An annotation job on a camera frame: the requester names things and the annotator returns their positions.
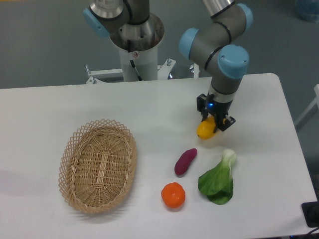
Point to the yellow mango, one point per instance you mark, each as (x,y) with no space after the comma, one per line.
(206,128)

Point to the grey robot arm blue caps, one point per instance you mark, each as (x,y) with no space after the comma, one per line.
(211,49)

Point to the white frame at right edge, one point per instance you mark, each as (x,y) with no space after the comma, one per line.
(309,111)

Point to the orange tangerine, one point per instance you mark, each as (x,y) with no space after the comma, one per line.
(173,195)

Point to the blue object top right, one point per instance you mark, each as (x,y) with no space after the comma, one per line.
(308,10)

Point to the woven wicker basket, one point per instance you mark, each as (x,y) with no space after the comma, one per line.
(98,166)

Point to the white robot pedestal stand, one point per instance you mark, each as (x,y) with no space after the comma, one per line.
(138,50)

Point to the black device at table edge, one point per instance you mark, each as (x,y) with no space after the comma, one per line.
(311,213)

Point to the purple sweet potato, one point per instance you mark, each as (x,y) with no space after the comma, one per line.
(184,162)

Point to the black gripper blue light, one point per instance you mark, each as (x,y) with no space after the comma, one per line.
(208,105)

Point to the green bok choy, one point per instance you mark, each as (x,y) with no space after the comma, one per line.
(217,183)

